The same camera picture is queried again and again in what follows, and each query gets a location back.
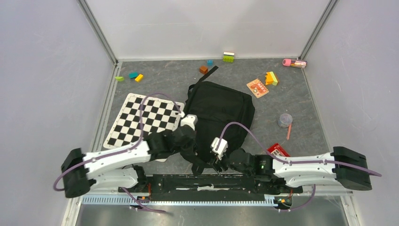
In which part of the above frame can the black student backpack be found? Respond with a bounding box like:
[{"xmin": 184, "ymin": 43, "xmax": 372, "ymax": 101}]
[{"xmin": 184, "ymin": 66, "xmax": 255, "ymax": 176}]

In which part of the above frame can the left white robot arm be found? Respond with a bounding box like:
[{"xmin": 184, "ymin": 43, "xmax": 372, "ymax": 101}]
[{"xmin": 61, "ymin": 125, "xmax": 196, "ymax": 198}]

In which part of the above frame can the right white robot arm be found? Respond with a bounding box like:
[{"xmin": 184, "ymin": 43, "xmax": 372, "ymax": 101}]
[{"xmin": 211, "ymin": 146, "xmax": 372, "ymax": 192}]

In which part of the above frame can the red window toy brick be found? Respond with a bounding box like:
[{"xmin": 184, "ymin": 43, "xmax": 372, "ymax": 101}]
[{"xmin": 267, "ymin": 143, "xmax": 290, "ymax": 157}]

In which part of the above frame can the black white chessboard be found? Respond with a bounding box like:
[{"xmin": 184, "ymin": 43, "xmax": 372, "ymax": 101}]
[{"xmin": 103, "ymin": 93, "xmax": 184, "ymax": 149}]

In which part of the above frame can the clear round glitter jar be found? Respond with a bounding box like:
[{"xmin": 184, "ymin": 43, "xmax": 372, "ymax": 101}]
[{"xmin": 278, "ymin": 113, "xmax": 293, "ymax": 128}]

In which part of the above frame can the brown orange cube block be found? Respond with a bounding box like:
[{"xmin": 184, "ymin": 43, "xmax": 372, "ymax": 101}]
[{"xmin": 199, "ymin": 65, "xmax": 208, "ymax": 75}]

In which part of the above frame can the small orange spiral notebook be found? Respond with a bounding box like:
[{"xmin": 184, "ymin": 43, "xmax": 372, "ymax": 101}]
[{"xmin": 247, "ymin": 79, "xmax": 269, "ymax": 98}]

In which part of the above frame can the yellow orange block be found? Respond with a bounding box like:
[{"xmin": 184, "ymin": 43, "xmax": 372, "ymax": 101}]
[{"xmin": 135, "ymin": 74, "xmax": 144, "ymax": 82}]

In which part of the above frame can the teal block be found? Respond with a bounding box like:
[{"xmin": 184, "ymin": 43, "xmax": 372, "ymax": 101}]
[{"xmin": 129, "ymin": 72, "xmax": 139, "ymax": 79}]

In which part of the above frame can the green white block stack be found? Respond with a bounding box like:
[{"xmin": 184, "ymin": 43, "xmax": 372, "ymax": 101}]
[{"xmin": 223, "ymin": 52, "xmax": 235, "ymax": 63}]

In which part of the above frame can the orange green block stack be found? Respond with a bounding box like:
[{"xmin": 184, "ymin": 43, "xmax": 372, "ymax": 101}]
[{"xmin": 265, "ymin": 72, "xmax": 279, "ymax": 86}]

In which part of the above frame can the pink capped marker tube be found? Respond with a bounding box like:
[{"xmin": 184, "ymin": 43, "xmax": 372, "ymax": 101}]
[{"xmin": 282, "ymin": 58, "xmax": 307, "ymax": 69}]

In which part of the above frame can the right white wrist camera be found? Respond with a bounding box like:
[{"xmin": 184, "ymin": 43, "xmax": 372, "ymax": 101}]
[{"xmin": 211, "ymin": 137, "xmax": 228, "ymax": 160}]

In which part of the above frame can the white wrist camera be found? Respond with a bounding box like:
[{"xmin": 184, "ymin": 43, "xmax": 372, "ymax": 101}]
[
  {"xmin": 178, "ymin": 112, "xmax": 198, "ymax": 130},
  {"xmin": 211, "ymin": 137, "xmax": 228, "ymax": 160}
]

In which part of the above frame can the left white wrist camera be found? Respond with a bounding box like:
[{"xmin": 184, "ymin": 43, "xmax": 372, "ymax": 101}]
[{"xmin": 178, "ymin": 112, "xmax": 198, "ymax": 130}]

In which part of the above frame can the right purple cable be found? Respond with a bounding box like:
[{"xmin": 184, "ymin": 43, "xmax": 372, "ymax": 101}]
[{"xmin": 218, "ymin": 121, "xmax": 383, "ymax": 213}]

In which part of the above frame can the purple cable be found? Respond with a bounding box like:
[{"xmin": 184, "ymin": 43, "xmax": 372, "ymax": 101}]
[
  {"xmin": 218, "ymin": 121, "xmax": 383, "ymax": 213},
  {"xmin": 53, "ymin": 93, "xmax": 184, "ymax": 214}
]

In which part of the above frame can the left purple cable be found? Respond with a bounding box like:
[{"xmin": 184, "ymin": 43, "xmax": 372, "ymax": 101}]
[{"xmin": 53, "ymin": 93, "xmax": 184, "ymax": 214}]

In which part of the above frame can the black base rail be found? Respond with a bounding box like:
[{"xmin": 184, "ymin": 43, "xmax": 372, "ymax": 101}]
[{"xmin": 128, "ymin": 174, "xmax": 303, "ymax": 202}]

